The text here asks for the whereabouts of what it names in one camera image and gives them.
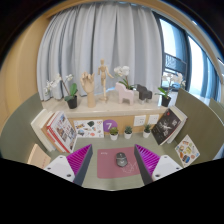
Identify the red and white magazine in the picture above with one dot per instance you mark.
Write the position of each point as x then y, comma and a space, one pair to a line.
63, 133

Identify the black horse figurine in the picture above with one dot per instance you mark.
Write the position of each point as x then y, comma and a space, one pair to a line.
144, 92

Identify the ceiling light strips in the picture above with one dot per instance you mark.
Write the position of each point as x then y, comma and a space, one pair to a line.
221, 61

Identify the wooden desk shelf ledge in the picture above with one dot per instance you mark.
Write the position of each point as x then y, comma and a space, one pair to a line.
110, 110

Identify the pink mouse pad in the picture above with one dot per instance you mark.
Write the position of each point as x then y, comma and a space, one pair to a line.
106, 163

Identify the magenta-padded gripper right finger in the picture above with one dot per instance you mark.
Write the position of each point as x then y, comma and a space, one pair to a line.
166, 166

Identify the wooden hand model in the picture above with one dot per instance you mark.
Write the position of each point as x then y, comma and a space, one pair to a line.
89, 90

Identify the dark framed window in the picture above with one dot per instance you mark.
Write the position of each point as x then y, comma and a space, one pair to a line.
173, 46

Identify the grey pleated curtain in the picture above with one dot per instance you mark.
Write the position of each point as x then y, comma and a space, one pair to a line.
100, 40

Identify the round purple sticker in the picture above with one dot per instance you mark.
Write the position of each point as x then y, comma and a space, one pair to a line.
108, 125

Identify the white sticker sheet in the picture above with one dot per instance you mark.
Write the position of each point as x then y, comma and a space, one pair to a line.
88, 129

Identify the white wall socket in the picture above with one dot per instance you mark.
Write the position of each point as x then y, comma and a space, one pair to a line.
153, 119
139, 120

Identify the black book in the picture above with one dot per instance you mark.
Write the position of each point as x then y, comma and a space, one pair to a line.
165, 126

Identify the beige card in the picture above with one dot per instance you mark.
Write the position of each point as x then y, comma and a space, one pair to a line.
38, 156

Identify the colourful food sticker sheet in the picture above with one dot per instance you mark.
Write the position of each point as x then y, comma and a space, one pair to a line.
187, 151

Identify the grey computer mouse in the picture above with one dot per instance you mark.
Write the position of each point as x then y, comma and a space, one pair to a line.
121, 160

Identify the wooden artist mannequin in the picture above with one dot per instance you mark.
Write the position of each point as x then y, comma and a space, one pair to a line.
104, 78

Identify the white books stack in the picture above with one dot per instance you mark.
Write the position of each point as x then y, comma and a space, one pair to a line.
38, 125

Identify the small succulent in white pot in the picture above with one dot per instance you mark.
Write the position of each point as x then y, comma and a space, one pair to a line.
128, 135
114, 136
146, 134

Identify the pink horse figurine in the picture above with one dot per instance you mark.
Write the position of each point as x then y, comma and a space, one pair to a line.
124, 95

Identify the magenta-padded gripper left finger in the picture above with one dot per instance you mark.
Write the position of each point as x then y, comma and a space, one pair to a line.
58, 166

